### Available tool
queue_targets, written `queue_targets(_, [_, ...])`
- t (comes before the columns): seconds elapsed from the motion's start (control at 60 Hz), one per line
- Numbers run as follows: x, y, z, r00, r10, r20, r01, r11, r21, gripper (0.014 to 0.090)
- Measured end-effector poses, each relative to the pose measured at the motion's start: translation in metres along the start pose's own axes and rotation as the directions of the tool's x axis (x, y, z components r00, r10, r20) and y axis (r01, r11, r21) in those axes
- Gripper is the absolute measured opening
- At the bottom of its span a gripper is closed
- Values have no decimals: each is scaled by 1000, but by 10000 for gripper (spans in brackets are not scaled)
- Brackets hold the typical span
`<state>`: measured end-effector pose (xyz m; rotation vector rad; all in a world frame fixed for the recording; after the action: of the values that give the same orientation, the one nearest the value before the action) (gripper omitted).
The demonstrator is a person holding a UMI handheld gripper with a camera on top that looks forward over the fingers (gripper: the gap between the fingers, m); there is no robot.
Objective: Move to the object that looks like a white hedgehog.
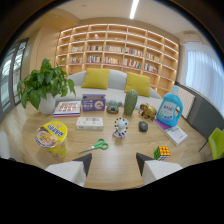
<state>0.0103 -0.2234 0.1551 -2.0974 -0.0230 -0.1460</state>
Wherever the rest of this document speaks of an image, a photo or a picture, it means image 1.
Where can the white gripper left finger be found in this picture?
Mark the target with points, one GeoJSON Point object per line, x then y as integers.
{"type": "Point", "coordinates": [68, 170]}

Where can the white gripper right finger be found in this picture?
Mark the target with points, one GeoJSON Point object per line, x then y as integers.
{"type": "Point", "coordinates": [156, 169]}

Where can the white hedgehog figurine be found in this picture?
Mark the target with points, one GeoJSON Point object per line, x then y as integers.
{"type": "Point", "coordinates": [121, 127]}

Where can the rubik's cube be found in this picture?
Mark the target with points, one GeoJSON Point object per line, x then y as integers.
{"type": "Point", "coordinates": [161, 153]}

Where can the yellow instant noodle bowl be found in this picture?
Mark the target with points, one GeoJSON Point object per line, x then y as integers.
{"type": "Point", "coordinates": [52, 136]}

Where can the white and purple book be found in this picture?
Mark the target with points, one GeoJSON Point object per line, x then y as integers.
{"type": "Point", "coordinates": [173, 132]}

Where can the dark grey stone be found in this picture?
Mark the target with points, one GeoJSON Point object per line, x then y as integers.
{"type": "Point", "coordinates": [143, 126]}

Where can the white flat box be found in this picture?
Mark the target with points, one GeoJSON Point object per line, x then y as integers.
{"type": "Point", "coordinates": [89, 123]}

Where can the gold elephant figurine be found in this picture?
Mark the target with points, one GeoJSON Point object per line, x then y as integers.
{"type": "Point", "coordinates": [148, 111]}

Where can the blue detergent bottle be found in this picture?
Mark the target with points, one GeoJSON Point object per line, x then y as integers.
{"type": "Point", "coordinates": [169, 109]}

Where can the colourful picture book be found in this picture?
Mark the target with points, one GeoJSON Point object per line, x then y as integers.
{"type": "Point", "coordinates": [67, 108]}

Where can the green chair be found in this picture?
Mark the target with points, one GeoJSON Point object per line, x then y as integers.
{"type": "Point", "coordinates": [216, 142]}

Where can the green cactus ornament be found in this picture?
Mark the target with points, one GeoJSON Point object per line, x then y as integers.
{"type": "Point", "coordinates": [130, 102]}

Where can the purple box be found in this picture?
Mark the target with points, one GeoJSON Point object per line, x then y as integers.
{"type": "Point", "coordinates": [93, 102]}

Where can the white radiator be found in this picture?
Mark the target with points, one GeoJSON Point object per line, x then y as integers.
{"type": "Point", "coordinates": [187, 100]}

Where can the yellow cushion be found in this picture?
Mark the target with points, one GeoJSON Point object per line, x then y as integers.
{"type": "Point", "coordinates": [138, 84]}
{"type": "Point", "coordinates": [95, 78]}

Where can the potted green plant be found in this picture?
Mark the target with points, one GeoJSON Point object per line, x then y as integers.
{"type": "Point", "coordinates": [43, 86]}

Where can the light grey sofa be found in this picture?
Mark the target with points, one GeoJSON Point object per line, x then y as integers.
{"type": "Point", "coordinates": [113, 85]}

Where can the white curtain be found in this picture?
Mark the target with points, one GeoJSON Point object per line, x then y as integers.
{"type": "Point", "coordinates": [205, 78]}

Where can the wooden bookshelf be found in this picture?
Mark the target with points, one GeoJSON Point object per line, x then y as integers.
{"type": "Point", "coordinates": [120, 53]}

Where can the ceiling light strip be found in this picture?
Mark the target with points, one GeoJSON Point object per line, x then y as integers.
{"type": "Point", "coordinates": [134, 8]}

